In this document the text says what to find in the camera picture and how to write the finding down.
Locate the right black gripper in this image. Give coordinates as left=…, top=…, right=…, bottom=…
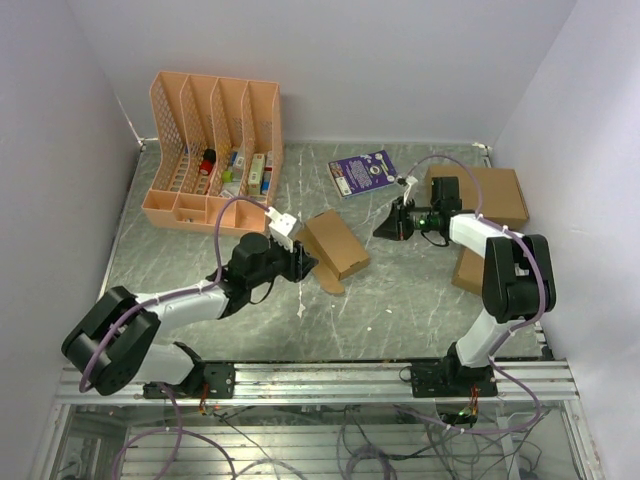
left=373, top=196, right=439, bottom=241

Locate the purple book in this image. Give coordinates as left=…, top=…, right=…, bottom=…
left=327, top=150, right=398, bottom=198

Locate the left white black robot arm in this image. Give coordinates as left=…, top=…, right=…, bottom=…
left=61, top=233, right=318, bottom=398

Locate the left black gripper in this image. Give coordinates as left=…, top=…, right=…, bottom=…
left=247, top=235, right=319, bottom=289

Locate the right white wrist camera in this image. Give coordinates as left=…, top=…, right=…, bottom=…
left=396, top=175, right=418, bottom=206

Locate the brown cardboard box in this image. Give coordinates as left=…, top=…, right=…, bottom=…
left=297, top=209, right=371, bottom=296

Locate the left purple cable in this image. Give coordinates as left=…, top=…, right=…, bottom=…
left=78, top=197, right=271, bottom=394

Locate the white green carton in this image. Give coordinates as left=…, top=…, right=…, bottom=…
left=247, top=153, right=266, bottom=196

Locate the small folded cardboard box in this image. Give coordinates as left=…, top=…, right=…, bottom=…
left=451, top=248, right=484, bottom=296

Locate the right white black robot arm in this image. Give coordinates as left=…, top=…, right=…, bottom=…
left=374, top=176, right=556, bottom=397

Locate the pink plastic file organizer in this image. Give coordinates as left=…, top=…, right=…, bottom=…
left=142, top=71, right=284, bottom=235

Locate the aluminium rail frame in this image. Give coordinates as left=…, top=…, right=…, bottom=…
left=29, top=359, right=604, bottom=479

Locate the large folded cardboard box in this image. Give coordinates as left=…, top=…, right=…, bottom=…
left=425, top=164, right=529, bottom=231

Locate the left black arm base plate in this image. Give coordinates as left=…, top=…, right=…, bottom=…
left=143, top=362, right=236, bottom=400

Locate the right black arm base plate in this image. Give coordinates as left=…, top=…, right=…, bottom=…
left=399, top=360, right=498, bottom=399

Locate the red black bottle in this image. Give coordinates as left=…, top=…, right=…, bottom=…
left=199, top=148, right=217, bottom=176

